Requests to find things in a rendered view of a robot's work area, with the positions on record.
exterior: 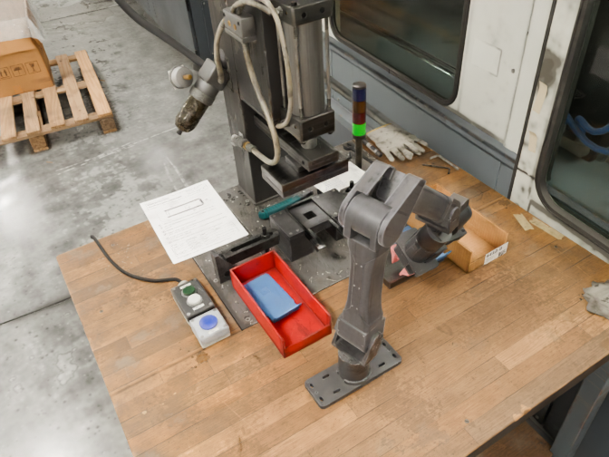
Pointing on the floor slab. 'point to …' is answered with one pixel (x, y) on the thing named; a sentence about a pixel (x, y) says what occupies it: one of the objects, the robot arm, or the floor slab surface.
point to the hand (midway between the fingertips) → (399, 267)
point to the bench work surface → (550, 272)
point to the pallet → (33, 123)
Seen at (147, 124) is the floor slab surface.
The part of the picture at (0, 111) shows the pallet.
